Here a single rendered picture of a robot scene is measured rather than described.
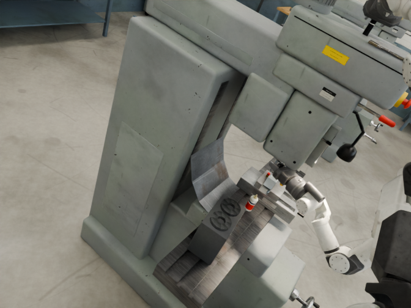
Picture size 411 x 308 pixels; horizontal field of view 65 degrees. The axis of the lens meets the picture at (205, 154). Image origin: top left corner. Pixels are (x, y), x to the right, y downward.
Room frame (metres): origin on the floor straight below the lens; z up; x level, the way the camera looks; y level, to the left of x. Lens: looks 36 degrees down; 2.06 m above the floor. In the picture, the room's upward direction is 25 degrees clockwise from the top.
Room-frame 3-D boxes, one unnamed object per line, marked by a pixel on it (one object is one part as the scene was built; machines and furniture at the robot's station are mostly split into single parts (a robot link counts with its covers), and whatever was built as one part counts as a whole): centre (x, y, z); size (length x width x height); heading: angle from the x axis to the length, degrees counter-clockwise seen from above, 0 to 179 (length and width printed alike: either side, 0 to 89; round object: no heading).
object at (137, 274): (1.39, -0.10, 0.10); 1.20 x 0.60 x 0.20; 69
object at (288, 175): (1.24, -0.40, 1.23); 0.13 x 0.12 x 0.10; 138
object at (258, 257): (1.30, -0.34, 0.79); 0.50 x 0.35 x 0.12; 69
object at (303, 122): (1.30, -0.33, 1.47); 0.21 x 0.19 x 0.32; 159
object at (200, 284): (1.30, -0.34, 0.89); 1.24 x 0.23 x 0.08; 159
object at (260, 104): (1.37, -0.15, 1.47); 0.24 x 0.19 x 0.26; 159
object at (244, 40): (1.48, 0.13, 1.66); 0.80 x 0.23 x 0.20; 69
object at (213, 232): (0.98, -0.18, 1.03); 0.22 x 0.12 x 0.20; 167
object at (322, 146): (1.26, -0.44, 1.45); 0.04 x 0.04 x 0.21; 69
